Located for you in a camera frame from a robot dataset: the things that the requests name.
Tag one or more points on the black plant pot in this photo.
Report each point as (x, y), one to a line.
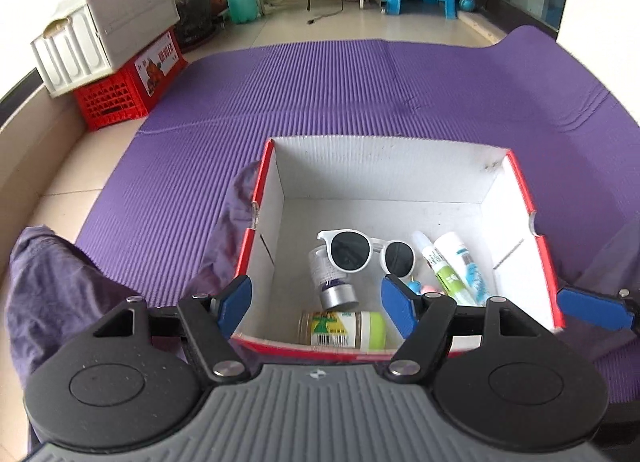
(195, 12)

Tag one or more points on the white folding crate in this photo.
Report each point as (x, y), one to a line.
(110, 27)

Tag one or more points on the pig figurine toy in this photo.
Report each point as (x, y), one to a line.
(420, 287)

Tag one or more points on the white squeeze tube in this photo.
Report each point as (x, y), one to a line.
(462, 254)

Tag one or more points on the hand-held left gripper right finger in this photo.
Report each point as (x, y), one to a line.
(400, 309)

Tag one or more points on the white sunglasses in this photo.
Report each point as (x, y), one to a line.
(350, 249)

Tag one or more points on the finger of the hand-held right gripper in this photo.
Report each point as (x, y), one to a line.
(595, 307)

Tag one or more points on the small white silver-capped bottle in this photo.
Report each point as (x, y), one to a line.
(332, 287)

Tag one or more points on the green white glue pen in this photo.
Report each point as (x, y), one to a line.
(442, 269)

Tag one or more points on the green lid jar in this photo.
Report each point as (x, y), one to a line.
(350, 329)

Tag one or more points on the small blue ball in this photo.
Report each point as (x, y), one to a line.
(467, 2)

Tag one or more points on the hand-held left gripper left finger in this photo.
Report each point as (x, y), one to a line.
(235, 304)

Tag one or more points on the red plastic crate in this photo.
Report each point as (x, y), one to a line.
(125, 87)

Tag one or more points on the purple foam mat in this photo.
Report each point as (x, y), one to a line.
(350, 92)

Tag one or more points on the red cardboard box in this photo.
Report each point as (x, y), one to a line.
(380, 177)

